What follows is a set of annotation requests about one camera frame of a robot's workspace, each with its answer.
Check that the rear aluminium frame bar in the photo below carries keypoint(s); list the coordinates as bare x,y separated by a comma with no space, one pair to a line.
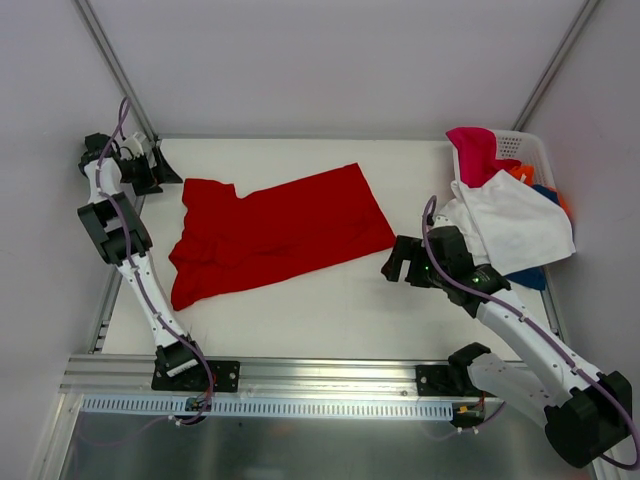
304,136

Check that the left aluminium frame post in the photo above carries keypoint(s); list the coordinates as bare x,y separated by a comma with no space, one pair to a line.
107,52

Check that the red t shirt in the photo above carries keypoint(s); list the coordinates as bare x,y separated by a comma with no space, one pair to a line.
231,244

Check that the right aluminium frame post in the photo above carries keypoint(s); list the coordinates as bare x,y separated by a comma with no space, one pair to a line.
569,41

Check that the white slotted cable duct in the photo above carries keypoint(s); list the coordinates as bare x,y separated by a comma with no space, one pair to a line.
230,406

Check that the orange t shirt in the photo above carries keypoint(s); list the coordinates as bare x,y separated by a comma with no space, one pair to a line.
525,174

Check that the white plastic basket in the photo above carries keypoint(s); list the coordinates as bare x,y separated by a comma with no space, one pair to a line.
526,148

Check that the white t shirt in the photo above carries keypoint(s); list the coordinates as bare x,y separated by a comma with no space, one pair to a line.
507,224

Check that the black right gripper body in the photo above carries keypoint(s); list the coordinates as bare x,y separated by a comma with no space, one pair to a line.
409,261

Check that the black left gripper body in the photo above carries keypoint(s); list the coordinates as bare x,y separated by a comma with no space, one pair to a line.
154,163

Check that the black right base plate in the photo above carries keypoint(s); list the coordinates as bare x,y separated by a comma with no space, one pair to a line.
445,380

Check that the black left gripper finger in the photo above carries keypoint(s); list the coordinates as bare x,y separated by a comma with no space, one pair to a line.
146,189
162,171

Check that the aluminium frame post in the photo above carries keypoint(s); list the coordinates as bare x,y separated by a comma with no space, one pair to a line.
107,52
569,41

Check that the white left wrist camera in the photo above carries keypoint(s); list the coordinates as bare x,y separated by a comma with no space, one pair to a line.
136,145

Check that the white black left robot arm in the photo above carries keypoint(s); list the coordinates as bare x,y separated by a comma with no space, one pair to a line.
122,240

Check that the magenta t shirt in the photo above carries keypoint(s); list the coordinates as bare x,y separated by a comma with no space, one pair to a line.
478,160

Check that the aluminium mounting rail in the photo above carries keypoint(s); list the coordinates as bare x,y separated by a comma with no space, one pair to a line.
380,380

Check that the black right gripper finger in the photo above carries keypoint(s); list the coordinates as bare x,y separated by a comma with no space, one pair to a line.
419,265
402,251

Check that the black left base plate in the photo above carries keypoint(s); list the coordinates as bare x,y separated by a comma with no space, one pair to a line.
225,375

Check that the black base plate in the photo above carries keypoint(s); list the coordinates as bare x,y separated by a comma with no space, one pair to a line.
445,380
225,375

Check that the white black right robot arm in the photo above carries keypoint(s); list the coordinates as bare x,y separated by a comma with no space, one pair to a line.
583,412

